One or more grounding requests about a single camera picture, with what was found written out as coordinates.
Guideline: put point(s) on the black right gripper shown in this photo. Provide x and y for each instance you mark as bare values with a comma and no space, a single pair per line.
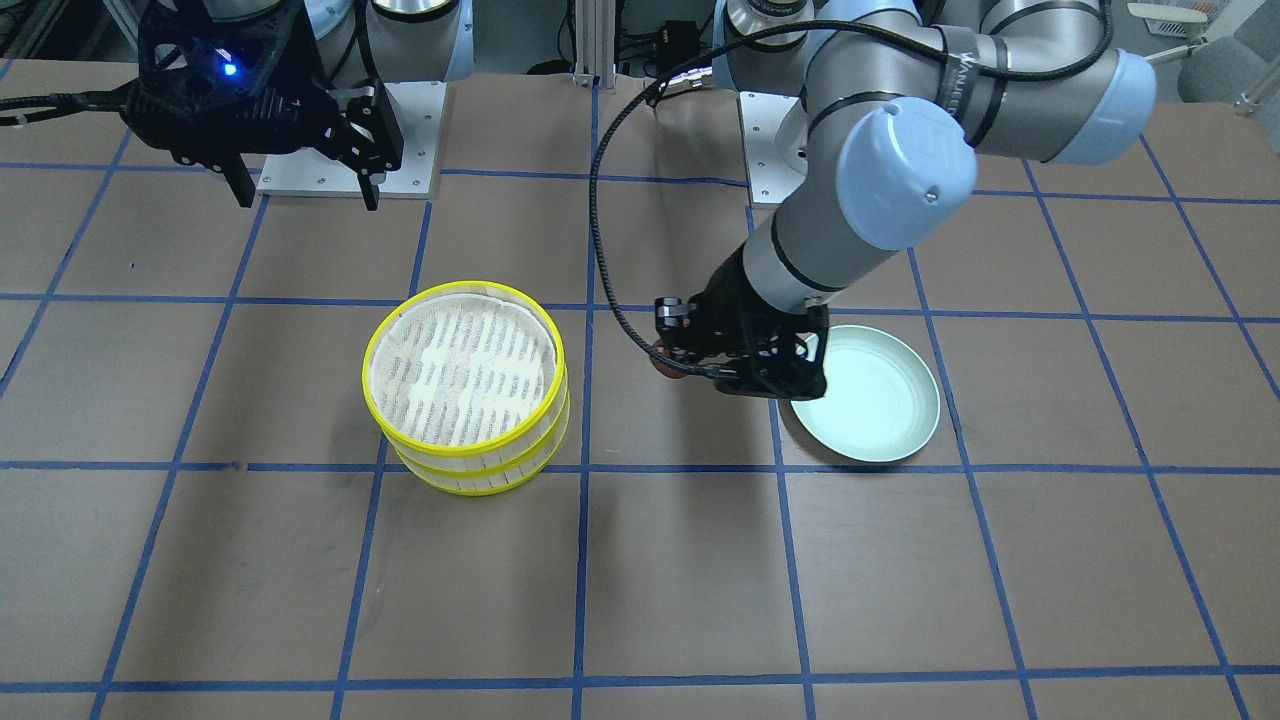
362,127

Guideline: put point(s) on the light green plate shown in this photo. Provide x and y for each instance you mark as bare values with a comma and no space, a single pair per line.
882,402

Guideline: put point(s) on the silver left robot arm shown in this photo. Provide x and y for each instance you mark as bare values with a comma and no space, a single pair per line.
896,100

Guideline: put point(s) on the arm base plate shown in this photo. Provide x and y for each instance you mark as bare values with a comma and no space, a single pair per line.
774,144
327,172

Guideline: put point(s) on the brown steamed bun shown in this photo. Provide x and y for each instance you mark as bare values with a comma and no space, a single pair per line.
664,361

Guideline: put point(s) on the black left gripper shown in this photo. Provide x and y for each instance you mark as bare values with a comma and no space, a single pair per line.
724,296

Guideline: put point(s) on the yellow bamboo steamer basket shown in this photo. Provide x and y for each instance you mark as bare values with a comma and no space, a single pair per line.
480,465

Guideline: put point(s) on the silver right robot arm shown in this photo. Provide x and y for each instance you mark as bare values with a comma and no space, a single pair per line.
394,41

